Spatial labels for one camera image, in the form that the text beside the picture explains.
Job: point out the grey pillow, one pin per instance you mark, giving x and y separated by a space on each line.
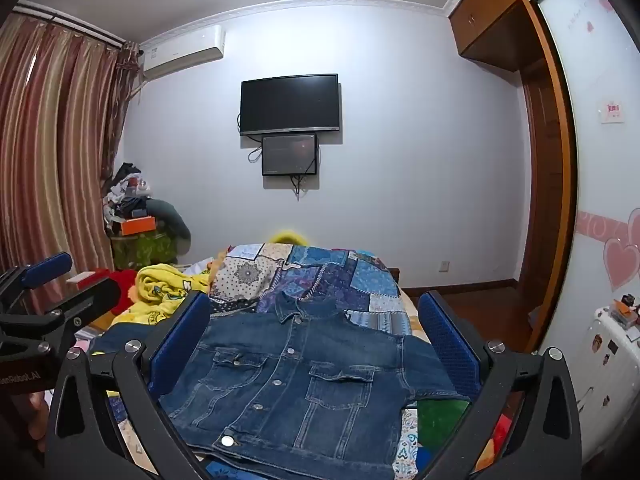
172 220

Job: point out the small black monitor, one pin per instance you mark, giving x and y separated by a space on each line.
290 154

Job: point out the black wall television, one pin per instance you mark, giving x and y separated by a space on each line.
290 105

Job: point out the plain green cloth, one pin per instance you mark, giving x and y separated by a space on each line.
442 422

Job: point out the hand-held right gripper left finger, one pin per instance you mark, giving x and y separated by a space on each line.
175 350

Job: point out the white wall socket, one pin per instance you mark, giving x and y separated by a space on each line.
444 265

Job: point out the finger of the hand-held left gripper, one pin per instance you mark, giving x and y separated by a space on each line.
85 300
47 264

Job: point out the pile of clutter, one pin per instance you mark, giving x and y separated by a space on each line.
127 192

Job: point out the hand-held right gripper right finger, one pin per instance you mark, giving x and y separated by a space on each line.
450 345

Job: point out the yellow plush toy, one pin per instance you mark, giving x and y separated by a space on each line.
287 236

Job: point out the green patterned cloth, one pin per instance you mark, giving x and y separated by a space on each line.
145 250

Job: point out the white curtain rail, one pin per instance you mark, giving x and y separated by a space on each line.
75 27

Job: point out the small wall notice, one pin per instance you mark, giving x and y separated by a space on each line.
611 111

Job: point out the white sliding wardrobe door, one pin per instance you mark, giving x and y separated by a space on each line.
600 185

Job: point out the white air conditioner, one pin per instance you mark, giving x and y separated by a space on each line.
182 52

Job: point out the striped brown curtain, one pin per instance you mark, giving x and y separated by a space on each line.
50 135

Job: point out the wooden overhead cabinet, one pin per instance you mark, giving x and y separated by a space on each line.
492 15

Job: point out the small orange black box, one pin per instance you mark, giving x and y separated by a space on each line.
625 312

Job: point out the white stickered cabinet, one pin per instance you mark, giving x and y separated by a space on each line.
607 370

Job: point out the blue denim jacket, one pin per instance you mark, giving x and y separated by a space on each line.
300 385

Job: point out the yellow cartoon blanket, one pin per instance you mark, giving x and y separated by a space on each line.
160 287

